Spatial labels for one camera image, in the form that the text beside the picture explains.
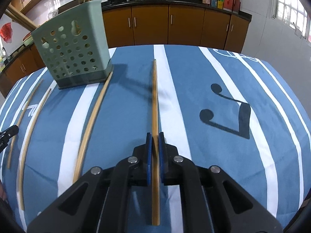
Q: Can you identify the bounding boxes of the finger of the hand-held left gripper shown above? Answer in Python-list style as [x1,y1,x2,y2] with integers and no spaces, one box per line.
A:
[0,125,19,151]

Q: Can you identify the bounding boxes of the wooden lower cabinets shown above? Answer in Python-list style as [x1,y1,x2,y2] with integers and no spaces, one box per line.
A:
[0,3,251,96]

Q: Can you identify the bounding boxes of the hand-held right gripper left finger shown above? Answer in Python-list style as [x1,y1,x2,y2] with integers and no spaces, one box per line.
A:
[27,132,153,233]

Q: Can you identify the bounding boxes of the red hanging plastic bag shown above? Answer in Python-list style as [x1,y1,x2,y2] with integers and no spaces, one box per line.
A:
[0,22,12,43]

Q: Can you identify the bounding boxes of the green perforated utensil holder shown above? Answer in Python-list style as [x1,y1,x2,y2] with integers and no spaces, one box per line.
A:
[31,0,114,89]

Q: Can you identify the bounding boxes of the metal cup on windowsill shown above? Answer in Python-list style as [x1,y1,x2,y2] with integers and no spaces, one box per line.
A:
[293,22,307,39]

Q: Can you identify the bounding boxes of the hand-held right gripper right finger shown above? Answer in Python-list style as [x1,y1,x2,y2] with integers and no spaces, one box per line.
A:
[158,131,283,233]

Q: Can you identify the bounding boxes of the large barred window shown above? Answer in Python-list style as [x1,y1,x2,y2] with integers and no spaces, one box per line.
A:
[272,0,311,42]

